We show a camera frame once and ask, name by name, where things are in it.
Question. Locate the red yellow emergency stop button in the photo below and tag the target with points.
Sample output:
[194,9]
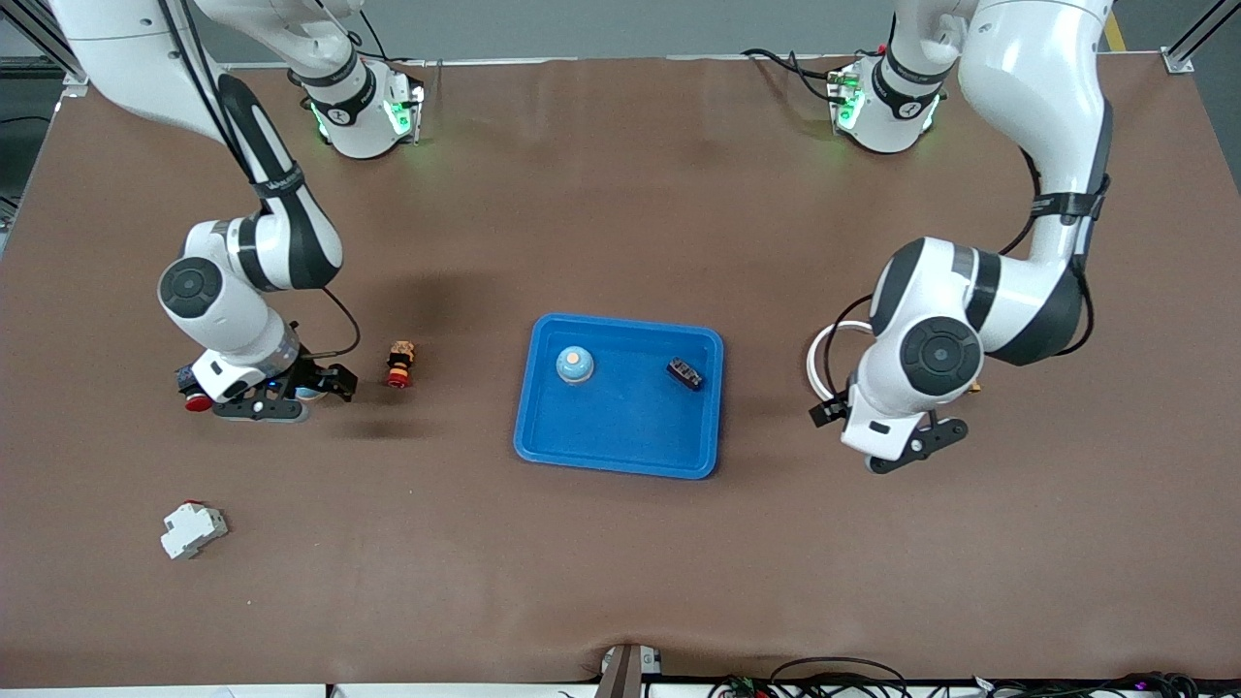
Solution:
[399,364]

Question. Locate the aluminium frame post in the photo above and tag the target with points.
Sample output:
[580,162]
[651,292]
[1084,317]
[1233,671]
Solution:
[73,85]
[1179,61]

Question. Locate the blue plastic tray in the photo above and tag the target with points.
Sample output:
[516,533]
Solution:
[620,427]

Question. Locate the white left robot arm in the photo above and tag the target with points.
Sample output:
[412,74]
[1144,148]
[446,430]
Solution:
[1028,78]

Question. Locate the red push button black body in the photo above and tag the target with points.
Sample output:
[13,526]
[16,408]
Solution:
[197,403]

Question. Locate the dark rectangular relay block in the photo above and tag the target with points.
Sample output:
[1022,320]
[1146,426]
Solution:
[684,373]

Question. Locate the white curved plastic clamp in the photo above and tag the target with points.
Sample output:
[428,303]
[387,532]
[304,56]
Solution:
[811,364]

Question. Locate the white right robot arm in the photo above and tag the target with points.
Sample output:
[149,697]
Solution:
[208,320]

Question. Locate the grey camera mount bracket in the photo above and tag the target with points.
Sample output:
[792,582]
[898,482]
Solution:
[625,674]

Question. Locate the blue bell with cream button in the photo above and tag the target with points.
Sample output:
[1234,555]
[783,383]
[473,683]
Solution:
[310,395]
[574,364]

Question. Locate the white circuit breaker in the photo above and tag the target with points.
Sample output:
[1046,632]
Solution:
[192,531]

